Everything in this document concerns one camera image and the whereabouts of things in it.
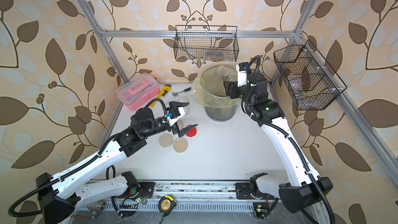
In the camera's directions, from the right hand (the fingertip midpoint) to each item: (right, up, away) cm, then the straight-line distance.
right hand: (231, 81), depth 70 cm
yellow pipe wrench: (-41, 0, +45) cm, 61 cm away
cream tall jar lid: (-36, -33, +21) cm, 53 cm away
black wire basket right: (+39, -2, +4) cm, 39 cm away
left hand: (-19, -13, -7) cm, 24 cm away
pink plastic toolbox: (-57, -3, +33) cm, 66 cm away
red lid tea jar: (-1, +5, +8) cm, 10 cm away
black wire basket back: (-7, +27, +27) cm, 39 cm away
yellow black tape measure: (-30, -55, -2) cm, 62 cm away
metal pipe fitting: (-59, -55, -3) cm, 81 cm away
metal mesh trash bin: (-3, -18, +26) cm, 32 cm away
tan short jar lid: (-27, -35, +19) cm, 48 cm away
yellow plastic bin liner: (-10, -3, +9) cm, 13 cm away
